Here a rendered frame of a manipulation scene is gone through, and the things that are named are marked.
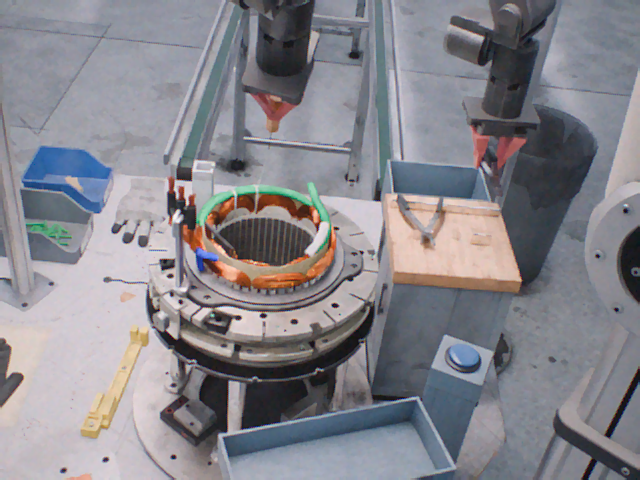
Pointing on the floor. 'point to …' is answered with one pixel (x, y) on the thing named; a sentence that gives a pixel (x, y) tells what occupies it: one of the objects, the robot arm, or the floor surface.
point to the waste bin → (534, 223)
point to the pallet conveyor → (225, 47)
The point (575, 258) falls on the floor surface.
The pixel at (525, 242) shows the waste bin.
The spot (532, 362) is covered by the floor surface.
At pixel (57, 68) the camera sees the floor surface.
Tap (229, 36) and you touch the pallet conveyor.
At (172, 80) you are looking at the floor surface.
